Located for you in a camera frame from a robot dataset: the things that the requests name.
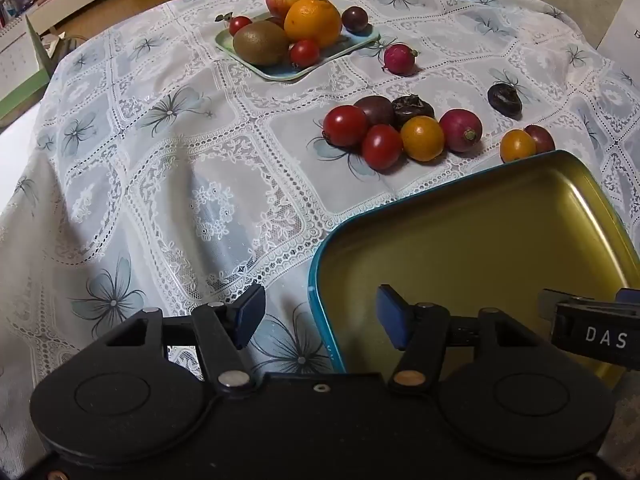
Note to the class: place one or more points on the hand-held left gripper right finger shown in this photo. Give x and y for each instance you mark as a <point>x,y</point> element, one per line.
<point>394,317</point>

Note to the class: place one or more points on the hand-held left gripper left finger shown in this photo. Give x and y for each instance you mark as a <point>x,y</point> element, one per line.
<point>248,312</point>

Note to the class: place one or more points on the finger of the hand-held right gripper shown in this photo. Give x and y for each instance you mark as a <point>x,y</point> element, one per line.
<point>630,295</point>
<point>549,300</point>

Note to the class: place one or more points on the blue tin tray gold inside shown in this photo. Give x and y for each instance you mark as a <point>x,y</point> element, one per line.
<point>450,240</point>

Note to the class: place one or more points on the dark water chestnut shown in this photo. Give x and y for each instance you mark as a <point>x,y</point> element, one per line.
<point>505,100</point>
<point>412,108</point>

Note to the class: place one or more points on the white lace floral tablecloth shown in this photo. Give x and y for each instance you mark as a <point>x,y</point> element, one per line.
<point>175,185</point>

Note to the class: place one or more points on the orange cherry tomato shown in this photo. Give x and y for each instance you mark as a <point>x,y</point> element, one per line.
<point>422,139</point>
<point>517,146</point>

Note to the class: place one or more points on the dark red cherry tomato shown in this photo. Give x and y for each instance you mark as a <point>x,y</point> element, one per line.
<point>542,137</point>

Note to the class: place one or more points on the red radish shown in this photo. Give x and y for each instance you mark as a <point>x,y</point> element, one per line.
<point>398,60</point>
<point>459,130</point>

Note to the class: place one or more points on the dark purple tomato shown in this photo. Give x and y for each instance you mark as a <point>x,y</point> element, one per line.
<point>375,107</point>

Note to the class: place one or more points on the light green tray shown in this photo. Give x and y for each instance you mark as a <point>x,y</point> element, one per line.
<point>280,72</point>

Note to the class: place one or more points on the brown kiwi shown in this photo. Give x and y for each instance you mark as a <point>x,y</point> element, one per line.
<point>260,42</point>

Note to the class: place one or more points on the red cherry tomato with stem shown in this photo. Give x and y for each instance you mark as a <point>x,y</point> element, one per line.
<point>240,25</point>

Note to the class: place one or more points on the orange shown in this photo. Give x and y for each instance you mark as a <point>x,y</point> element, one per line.
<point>312,22</point>

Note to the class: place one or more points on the dark purple plum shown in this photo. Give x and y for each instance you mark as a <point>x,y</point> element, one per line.
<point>355,19</point>

